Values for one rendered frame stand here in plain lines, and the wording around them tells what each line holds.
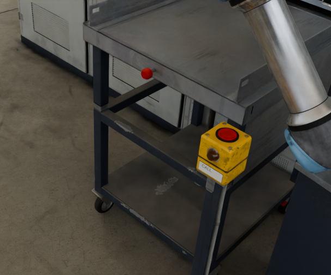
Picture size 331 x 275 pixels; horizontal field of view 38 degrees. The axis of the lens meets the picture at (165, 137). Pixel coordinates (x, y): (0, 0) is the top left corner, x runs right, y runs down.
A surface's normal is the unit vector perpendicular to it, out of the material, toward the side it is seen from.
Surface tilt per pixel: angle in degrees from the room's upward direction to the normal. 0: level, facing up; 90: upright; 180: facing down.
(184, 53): 0
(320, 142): 79
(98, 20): 90
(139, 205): 0
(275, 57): 90
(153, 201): 0
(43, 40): 90
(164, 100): 90
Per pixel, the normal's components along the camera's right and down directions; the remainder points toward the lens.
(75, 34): -0.67, 0.41
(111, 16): 0.74, 0.46
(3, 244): 0.07, -0.79
